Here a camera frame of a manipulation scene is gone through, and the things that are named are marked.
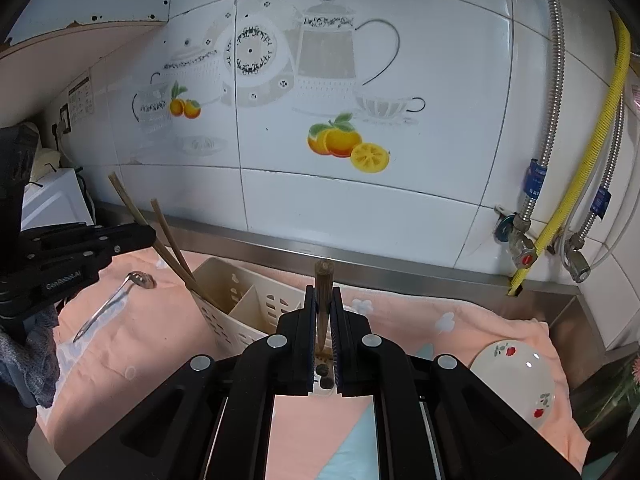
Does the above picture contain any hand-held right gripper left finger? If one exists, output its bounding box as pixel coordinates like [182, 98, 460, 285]
[57, 284, 319, 480]

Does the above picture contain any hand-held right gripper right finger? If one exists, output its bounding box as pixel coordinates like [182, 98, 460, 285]
[330, 284, 584, 480]

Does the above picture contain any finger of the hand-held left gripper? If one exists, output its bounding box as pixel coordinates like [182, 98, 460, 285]
[21, 222, 156, 273]

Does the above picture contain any brown wooden chopstick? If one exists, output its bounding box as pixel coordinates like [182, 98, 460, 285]
[108, 172, 223, 312]
[150, 198, 200, 287]
[313, 260, 335, 354]

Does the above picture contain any cream plastic utensil holder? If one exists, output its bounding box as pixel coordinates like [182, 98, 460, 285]
[190, 256, 352, 397]

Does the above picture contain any white appliance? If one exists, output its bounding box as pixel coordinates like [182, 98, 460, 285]
[20, 167, 97, 232]

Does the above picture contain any metal slotted spoon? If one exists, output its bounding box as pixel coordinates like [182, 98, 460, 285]
[72, 270, 157, 344]

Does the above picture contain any cream cloth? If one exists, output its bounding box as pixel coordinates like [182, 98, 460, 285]
[29, 147, 62, 187]

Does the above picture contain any pink floral towel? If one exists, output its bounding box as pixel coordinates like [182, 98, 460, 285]
[35, 247, 592, 480]

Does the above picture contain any white dish with cherry print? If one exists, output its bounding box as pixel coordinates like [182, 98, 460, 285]
[469, 339, 557, 431]

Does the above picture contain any metal pipe valve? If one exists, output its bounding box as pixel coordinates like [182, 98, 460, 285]
[559, 232, 594, 284]

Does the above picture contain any black power cable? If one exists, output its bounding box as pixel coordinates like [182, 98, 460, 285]
[52, 125, 97, 224]

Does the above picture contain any wall power outlet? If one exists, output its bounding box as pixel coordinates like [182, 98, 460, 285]
[52, 103, 71, 136]

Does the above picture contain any wall calendar sticker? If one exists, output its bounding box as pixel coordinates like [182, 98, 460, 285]
[67, 74, 96, 124]

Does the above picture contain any beige wall cabinet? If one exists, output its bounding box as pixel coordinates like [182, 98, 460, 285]
[0, 19, 169, 127]

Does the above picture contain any metal valve with red handle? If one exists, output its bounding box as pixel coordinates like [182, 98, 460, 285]
[494, 204, 544, 269]

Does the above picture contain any blue hose tag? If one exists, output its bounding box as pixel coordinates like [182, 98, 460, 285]
[523, 158, 546, 196]
[589, 184, 611, 214]

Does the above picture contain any white thin hose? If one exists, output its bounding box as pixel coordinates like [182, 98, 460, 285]
[562, 220, 640, 275]

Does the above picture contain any braided metal hose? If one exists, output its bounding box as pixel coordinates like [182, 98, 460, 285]
[565, 94, 629, 253]
[520, 0, 569, 233]

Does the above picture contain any yellow gas hose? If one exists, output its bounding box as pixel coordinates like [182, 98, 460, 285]
[507, 10, 632, 297]

